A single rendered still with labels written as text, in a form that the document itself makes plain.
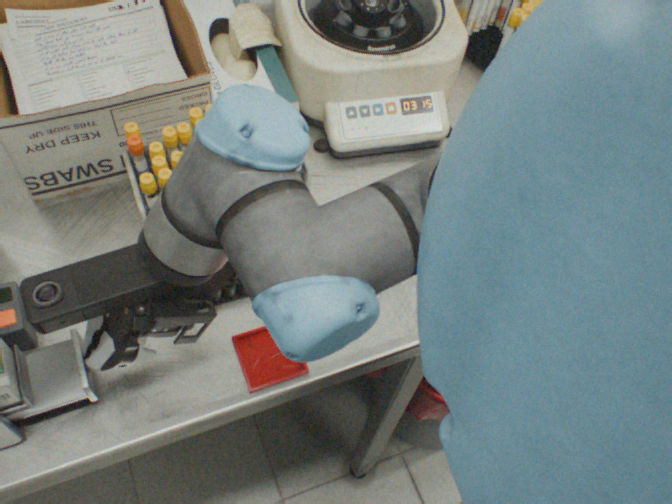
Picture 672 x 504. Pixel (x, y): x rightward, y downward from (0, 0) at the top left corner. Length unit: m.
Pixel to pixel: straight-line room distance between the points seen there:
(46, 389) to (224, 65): 0.48
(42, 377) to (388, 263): 0.41
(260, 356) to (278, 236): 0.33
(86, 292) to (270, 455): 1.09
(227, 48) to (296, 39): 0.12
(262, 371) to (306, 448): 0.89
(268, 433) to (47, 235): 0.91
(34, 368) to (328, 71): 0.48
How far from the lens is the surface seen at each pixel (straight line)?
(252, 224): 0.44
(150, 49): 0.95
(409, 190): 0.46
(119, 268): 0.58
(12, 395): 0.69
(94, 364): 0.68
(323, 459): 1.61
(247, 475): 1.60
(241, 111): 0.45
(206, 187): 0.46
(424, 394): 1.22
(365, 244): 0.43
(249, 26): 0.92
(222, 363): 0.74
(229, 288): 0.75
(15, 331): 0.75
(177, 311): 0.60
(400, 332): 0.76
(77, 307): 0.57
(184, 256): 0.52
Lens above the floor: 1.56
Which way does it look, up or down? 58 degrees down
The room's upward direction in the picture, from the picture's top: 9 degrees clockwise
